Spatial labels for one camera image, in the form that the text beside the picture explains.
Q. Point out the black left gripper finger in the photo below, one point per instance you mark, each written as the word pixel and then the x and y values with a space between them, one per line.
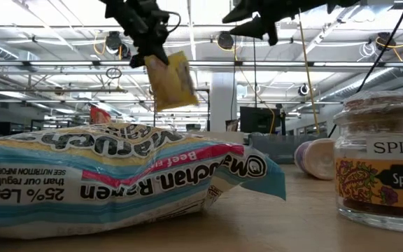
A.
pixel 138 61
pixel 160 54

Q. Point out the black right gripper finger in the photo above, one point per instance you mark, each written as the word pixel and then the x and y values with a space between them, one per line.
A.
pixel 254 28
pixel 245 10

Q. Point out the yellow ramen packet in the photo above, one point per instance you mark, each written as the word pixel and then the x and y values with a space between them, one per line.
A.
pixel 173 87

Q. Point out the brown snack bag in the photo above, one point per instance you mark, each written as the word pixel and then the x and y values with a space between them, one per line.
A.
pixel 232 125

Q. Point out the blue striped ramen packet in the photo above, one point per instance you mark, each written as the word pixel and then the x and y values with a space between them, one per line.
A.
pixel 117 182

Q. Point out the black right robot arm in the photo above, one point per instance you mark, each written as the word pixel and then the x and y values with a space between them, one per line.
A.
pixel 327 5

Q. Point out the orange snack bag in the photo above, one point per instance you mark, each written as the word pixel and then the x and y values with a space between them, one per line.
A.
pixel 99 115

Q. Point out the white building pillar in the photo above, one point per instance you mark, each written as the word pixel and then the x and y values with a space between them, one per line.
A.
pixel 222 105

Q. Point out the dark grey bin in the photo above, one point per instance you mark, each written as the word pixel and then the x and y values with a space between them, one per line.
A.
pixel 282 147

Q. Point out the purple label spice shaker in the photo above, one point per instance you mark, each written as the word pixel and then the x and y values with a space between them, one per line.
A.
pixel 317 159

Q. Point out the black gantry frame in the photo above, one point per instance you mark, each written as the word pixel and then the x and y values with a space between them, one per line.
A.
pixel 208 115

